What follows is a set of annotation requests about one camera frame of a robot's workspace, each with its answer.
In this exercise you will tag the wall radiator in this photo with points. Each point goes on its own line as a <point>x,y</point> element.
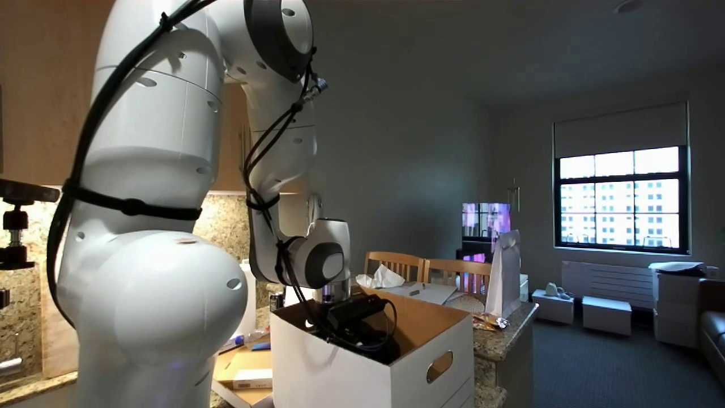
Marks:
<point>604,282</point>

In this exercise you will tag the small white flat box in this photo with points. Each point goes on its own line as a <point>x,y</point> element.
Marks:
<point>251,379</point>

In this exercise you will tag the wooden chair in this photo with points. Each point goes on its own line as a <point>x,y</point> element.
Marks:
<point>453,266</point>
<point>392,260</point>

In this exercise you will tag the white crumpled paper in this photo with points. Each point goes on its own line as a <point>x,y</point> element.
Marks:
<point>386,276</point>

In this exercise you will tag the white window blind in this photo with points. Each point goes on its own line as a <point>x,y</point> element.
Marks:
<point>618,127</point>

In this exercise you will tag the white bag with print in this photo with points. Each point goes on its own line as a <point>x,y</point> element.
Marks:
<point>504,280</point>

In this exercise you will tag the dark sofa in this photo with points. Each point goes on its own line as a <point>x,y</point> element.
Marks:
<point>715,331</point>

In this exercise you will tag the white cardboard box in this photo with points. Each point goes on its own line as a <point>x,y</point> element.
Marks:
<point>340,376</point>

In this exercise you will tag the blue cap water bottle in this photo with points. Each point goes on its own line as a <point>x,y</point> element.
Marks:
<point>241,340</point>

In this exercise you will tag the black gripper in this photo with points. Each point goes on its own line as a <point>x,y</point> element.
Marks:
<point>352,326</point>

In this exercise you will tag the orange snack packet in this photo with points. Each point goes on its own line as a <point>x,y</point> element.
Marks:
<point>495,322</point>

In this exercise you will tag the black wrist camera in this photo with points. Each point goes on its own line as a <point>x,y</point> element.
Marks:
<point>366,304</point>

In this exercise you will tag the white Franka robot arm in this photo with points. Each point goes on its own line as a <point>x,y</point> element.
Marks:
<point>150,317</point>

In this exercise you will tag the television screen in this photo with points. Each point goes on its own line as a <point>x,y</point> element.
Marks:
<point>483,217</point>

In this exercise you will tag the brown cardboard box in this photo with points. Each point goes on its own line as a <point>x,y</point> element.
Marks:
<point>241,362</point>

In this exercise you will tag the white cabinet with lid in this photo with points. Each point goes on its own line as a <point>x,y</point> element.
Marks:
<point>675,308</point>

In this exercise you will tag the large grid window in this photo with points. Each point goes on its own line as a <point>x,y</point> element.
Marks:
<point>618,199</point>

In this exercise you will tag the black camera tripod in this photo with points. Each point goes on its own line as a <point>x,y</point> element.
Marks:
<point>16,226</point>

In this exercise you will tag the grey ottoman cube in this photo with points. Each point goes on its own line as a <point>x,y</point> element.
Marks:
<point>606,317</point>
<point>553,308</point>

